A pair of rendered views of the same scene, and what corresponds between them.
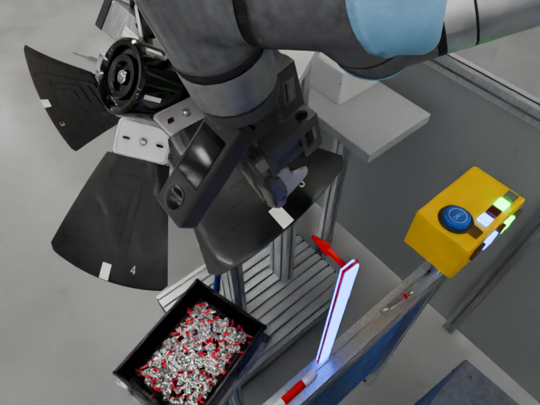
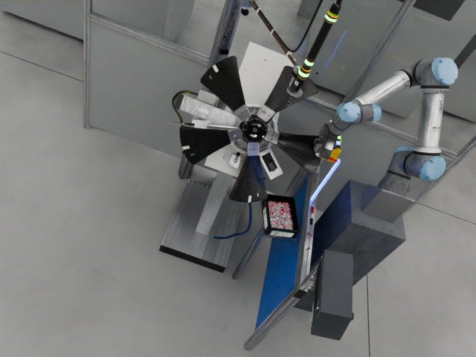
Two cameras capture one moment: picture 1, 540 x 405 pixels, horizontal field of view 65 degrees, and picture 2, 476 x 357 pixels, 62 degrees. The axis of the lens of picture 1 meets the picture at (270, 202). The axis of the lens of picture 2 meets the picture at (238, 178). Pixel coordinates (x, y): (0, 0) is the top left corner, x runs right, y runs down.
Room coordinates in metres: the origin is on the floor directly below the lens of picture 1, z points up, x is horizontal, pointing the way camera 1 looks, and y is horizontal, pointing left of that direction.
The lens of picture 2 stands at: (-0.27, 1.41, 2.40)
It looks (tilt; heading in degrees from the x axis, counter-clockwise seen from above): 47 degrees down; 304
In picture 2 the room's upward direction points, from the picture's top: 24 degrees clockwise
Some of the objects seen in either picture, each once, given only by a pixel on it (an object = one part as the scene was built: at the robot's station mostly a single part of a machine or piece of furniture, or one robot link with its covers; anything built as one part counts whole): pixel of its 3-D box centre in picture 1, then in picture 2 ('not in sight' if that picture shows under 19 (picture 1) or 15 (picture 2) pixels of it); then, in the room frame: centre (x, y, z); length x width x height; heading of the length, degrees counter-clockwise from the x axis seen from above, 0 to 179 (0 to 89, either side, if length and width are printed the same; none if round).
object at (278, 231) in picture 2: (194, 354); (280, 215); (0.25, 0.14, 0.84); 0.22 x 0.17 x 0.07; 145
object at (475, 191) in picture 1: (461, 222); (329, 146); (0.42, -0.33, 1.02); 0.16 x 0.10 x 0.11; 129
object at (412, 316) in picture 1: (391, 340); (288, 205); (0.44, -0.35, 0.39); 0.04 x 0.04 x 0.78; 39
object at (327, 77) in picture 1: (341, 64); not in sight; (1.02, -0.20, 0.91); 0.17 x 0.16 x 0.11; 129
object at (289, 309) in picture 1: (255, 296); (204, 223); (0.74, 0.06, 0.04); 0.62 x 0.46 x 0.08; 129
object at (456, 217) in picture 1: (456, 218); not in sight; (0.39, -0.29, 1.08); 0.04 x 0.04 x 0.02
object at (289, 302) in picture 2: not in sight; (268, 323); (-0.10, 0.31, 0.39); 0.04 x 0.04 x 0.78; 39
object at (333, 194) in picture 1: (332, 198); not in sight; (0.95, -0.22, 0.41); 0.04 x 0.04 x 0.83; 39
